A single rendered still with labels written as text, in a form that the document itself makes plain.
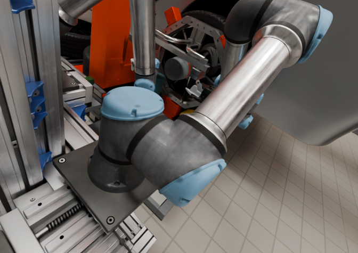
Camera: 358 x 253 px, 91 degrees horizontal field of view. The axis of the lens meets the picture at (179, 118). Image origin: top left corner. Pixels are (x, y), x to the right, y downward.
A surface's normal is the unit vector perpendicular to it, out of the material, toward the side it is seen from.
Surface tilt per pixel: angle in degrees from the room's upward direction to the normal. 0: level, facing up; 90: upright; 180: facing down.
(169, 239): 0
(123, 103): 7
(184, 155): 37
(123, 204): 0
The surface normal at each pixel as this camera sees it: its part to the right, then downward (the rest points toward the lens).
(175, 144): -0.16, -0.52
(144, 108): 0.23, -0.82
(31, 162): 0.75, 0.58
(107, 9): -0.55, 0.33
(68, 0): -0.03, 0.51
